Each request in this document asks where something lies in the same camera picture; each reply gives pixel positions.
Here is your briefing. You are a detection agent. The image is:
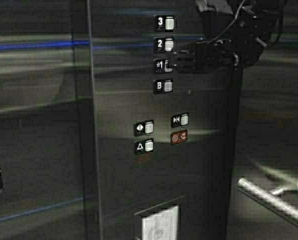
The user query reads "floor 2 button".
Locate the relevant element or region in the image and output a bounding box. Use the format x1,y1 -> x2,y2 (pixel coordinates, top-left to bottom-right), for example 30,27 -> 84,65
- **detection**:
153,36 -> 175,54

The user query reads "door open button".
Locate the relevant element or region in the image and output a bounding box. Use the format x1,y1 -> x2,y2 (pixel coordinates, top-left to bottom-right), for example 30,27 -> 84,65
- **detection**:
133,120 -> 154,137

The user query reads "alarm bell button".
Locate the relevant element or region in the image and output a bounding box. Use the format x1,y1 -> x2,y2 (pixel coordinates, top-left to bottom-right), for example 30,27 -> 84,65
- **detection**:
134,138 -> 154,155

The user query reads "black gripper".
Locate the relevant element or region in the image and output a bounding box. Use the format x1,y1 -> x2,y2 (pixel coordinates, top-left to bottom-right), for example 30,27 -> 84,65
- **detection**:
171,38 -> 239,73

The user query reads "floor 1 button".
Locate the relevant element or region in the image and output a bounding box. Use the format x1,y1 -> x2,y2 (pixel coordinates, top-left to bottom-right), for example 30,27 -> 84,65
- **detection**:
153,58 -> 173,74

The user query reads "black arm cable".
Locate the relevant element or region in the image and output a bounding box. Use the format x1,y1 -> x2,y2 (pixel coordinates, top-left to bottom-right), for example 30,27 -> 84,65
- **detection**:
206,0 -> 286,48

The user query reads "paper certificate in frame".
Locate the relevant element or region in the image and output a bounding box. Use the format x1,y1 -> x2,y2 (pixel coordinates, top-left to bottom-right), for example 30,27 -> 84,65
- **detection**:
141,205 -> 180,240

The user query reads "door close button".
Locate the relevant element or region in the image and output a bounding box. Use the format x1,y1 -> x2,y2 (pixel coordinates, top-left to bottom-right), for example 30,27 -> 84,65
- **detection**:
170,112 -> 189,128

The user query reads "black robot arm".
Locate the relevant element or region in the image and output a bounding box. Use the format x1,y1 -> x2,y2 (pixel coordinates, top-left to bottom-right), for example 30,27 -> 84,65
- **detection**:
169,0 -> 287,74

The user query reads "basement B button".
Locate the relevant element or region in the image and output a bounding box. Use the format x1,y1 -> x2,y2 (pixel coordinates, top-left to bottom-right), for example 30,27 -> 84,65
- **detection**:
153,78 -> 173,95

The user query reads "red no smoking sign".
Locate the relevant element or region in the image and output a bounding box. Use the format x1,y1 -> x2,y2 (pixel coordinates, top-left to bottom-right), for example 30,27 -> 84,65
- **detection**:
170,129 -> 188,145

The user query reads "floor 3 button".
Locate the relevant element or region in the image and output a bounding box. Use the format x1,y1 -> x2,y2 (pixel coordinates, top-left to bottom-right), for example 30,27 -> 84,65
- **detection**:
154,15 -> 176,32

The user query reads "right elevator handrail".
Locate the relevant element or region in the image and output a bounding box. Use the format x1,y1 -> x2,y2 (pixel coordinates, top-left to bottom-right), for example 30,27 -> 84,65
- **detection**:
237,178 -> 298,228

